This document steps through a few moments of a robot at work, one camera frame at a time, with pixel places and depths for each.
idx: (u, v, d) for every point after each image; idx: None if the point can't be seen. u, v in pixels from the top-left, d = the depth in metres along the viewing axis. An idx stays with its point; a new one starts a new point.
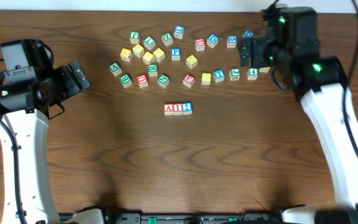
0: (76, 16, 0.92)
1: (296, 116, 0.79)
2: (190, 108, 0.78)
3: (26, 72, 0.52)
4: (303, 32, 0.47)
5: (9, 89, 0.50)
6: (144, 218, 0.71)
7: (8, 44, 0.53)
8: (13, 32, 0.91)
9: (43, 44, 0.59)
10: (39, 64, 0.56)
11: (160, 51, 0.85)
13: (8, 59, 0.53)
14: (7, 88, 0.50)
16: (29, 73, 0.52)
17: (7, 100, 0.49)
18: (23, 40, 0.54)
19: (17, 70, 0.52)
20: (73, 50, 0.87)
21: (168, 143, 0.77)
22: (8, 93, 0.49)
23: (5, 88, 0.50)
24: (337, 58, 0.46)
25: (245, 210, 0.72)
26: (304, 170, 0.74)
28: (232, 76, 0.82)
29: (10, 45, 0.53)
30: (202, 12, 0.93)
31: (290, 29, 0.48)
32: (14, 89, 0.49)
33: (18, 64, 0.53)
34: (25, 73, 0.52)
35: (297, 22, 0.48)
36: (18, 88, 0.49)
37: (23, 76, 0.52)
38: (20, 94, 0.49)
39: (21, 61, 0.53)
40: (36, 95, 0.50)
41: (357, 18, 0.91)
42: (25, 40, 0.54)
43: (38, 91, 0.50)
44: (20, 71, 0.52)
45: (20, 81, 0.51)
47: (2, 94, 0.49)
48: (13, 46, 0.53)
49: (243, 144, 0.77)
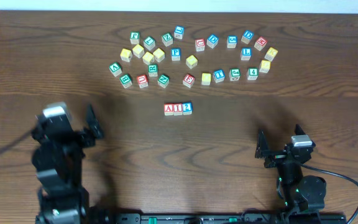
0: (76, 17, 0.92)
1: (296, 117, 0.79)
2: (190, 108, 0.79)
3: (64, 188, 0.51)
4: (311, 211, 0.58)
5: (57, 203, 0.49)
6: (144, 217, 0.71)
7: (39, 157, 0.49)
8: (14, 32, 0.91)
9: (66, 117, 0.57)
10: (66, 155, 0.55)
11: (160, 51, 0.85)
13: (42, 182, 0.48)
14: (55, 202, 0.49)
16: (66, 187, 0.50)
17: (56, 217, 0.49)
18: (56, 154, 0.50)
19: (55, 185, 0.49)
20: (74, 51, 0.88)
21: (168, 143, 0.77)
22: (58, 210, 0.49)
23: (53, 202, 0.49)
24: (316, 214, 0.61)
25: (244, 210, 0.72)
26: (304, 170, 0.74)
28: (232, 76, 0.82)
29: (41, 158, 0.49)
30: (202, 12, 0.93)
31: (299, 198, 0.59)
32: (63, 203, 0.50)
33: (53, 182, 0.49)
34: (63, 188, 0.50)
35: (307, 201, 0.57)
36: (67, 201, 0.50)
37: (61, 191, 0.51)
38: (69, 212, 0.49)
39: (55, 180, 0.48)
40: (81, 212, 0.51)
41: (356, 18, 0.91)
42: (57, 152, 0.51)
43: (82, 206, 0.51)
44: (59, 188, 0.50)
45: (63, 196, 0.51)
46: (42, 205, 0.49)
47: (53, 214, 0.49)
48: (49, 170, 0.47)
49: (243, 144, 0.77)
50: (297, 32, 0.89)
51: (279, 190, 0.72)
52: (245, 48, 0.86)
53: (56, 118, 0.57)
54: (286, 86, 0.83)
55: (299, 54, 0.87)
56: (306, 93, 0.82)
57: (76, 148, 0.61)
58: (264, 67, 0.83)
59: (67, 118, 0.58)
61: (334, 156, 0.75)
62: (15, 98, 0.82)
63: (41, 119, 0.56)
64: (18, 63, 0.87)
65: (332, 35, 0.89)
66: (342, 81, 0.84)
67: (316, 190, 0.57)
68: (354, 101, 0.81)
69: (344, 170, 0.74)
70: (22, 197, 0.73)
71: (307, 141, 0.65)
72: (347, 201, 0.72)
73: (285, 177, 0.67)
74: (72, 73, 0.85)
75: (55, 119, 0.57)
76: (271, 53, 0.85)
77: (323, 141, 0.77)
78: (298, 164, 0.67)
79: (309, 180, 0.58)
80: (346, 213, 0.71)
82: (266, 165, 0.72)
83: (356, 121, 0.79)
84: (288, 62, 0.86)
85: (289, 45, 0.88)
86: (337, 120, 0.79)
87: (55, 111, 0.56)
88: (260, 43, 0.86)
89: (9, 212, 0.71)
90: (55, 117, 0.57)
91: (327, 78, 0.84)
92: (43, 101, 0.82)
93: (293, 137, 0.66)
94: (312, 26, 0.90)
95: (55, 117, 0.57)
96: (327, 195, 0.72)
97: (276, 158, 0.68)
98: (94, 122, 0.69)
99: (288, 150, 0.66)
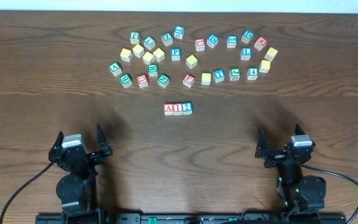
0: (75, 17, 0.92)
1: (296, 117, 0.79)
2: (190, 108, 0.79)
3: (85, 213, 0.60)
4: (311, 211, 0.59)
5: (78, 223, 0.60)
6: (144, 217, 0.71)
7: (64, 189, 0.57)
8: (13, 32, 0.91)
9: (82, 146, 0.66)
10: (84, 182, 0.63)
11: (160, 51, 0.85)
13: (67, 210, 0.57)
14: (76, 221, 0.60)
16: (86, 211, 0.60)
17: None
18: (78, 185, 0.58)
19: (77, 211, 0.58)
20: (73, 51, 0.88)
21: (168, 143, 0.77)
22: None
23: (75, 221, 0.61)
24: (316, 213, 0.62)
25: (244, 210, 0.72)
26: (304, 170, 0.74)
28: (232, 76, 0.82)
29: (66, 190, 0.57)
30: (202, 12, 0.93)
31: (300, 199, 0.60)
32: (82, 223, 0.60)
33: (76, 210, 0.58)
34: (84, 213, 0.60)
35: (307, 201, 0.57)
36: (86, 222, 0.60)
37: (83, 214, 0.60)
38: None
39: (78, 209, 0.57)
40: None
41: (356, 18, 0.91)
42: (79, 183, 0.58)
43: None
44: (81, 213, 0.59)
45: (82, 216, 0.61)
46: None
47: None
48: (73, 201, 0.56)
49: (243, 144, 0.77)
50: (297, 32, 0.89)
51: (279, 190, 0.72)
52: (245, 48, 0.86)
53: (73, 148, 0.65)
54: (285, 86, 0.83)
55: (299, 55, 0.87)
56: (306, 93, 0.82)
57: (92, 171, 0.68)
58: (264, 67, 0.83)
59: (82, 147, 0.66)
61: (334, 156, 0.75)
62: (15, 98, 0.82)
63: (60, 151, 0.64)
64: (18, 63, 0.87)
65: (332, 35, 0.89)
66: (342, 81, 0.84)
67: (316, 190, 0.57)
68: (353, 101, 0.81)
69: (343, 170, 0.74)
70: (22, 197, 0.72)
71: (307, 141, 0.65)
72: (347, 201, 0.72)
73: (284, 177, 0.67)
74: (72, 73, 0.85)
75: (72, 149, 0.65)
76: (271, 53, 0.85)
77: (323, 141, 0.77)
78: (298, 164, 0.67)
79: (309, 180, 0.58)
80: (346, 213, 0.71)
82: (266, 165, 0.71)
83: (356, 121, 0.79)
84: (288, 62, 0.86)
85: (288, 45, 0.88)
86: (337, 120, 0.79)
87: (71, 142, 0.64)
88: (260, 43, 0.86)
89: (9, 212, 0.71)
90: (71, 147, 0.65)
91: (327, 78, 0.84)
92: (43, 101, 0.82)
93: (293, 136, 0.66)
94: (312, 26, 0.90)
95: (72, 147, 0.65)
96: (327, 195, 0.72)
97: (276, 158, 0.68)
98: (102, 144, 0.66)
99: (288, 149, 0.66)
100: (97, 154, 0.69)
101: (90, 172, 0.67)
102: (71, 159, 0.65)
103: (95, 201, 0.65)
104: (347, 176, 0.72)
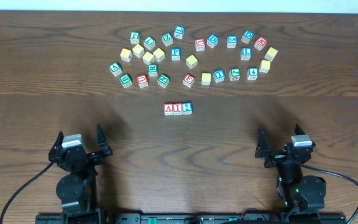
0: (75, 17, 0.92)
1: (296, 117, 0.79)
2: (190, 108, 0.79)
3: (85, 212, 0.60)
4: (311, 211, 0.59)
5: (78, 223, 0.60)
6: (144, 217, 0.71)
7: (64, 189, 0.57)
8: (13, 32, 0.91)
9: (82, 146, 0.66)
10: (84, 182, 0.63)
11: (160, 51, 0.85)
13: (66, 210, 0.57)
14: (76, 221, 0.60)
16: (86, 211, 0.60)
17: None
18: (78, 185, 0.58)
19: (77, 211, 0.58)
20: (74, 51, 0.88)
21: (168, 143, 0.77)
22: None
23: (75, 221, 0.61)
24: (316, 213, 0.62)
25: (244, 210, 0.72)
26: (304, 170, 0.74)
28: (232, 76, 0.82)
29: (66, 190, 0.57)
30: (202, 12, 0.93)
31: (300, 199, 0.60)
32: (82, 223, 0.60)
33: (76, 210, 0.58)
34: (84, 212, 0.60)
35: (307, 201, 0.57)
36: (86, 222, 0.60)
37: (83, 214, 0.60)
38: None
39: (77, 209, 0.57)
40: None
41: (356, 18, 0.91)
42: (79, 183, 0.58)
43: None
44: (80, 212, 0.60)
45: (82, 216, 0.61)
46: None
47: None
48: (72, 201, 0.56)
49: (243, 144, 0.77)
50: (297, 32, 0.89)
51: (279, 190, 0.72)
52: (245, 48, 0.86)
53: (73, 148, 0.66)
54: (286, 86, 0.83)
55: (299, 55, 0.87)
56: (306, 93, 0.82)
57: (92, 171, 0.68)
58: (264, 67, 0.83)
59: (82, 147, 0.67)
61: (334, 156, 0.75)
62: (15, 97, 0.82)
63: (60, 151, 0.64)
64: (18, 63, 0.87)
65: (332, 35, 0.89)
66: (342, 81, 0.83)
67: (316, 190, 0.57)
68: (354, 101, 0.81)
69: (344, 170, 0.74)
70: (22, 197, 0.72)
71: (307, 141, 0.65)
72: (347, 201, 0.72)
73: (285, 177, 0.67)
74: (72, 73, 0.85)
75: (72, 149, 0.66)
76: (271, 53, 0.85)
77: (324, 141, 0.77)
78: (298, 164, 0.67)
79: (309, 180, 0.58)
80: (346, 213, 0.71)
82: (266, 165, 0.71)
83: (356, 121, 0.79)
84: (288, 62, 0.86)
85: (288, 45, 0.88)
86: (337, 120, 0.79)
87: (71, 142, 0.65)
88: (260, 43, 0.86)
89: (9, 212, 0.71)
90: (71, 147, 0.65)
91: (327, 78, 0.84)
92: (43, 101, 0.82)
93: (293, 136, 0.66)
94: (312, 26, 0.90)
95: (73, 147, 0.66)
96: (327, 195, 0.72)
97: (276, 158, 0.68)
98: (102, 144, 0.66)
99: (288, 149, 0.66)
100: (97, 154, 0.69)
101: (90, 172, 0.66)
102: (71, 159, 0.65)
103: (95, 201, 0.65)
104: (348, 176, 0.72)
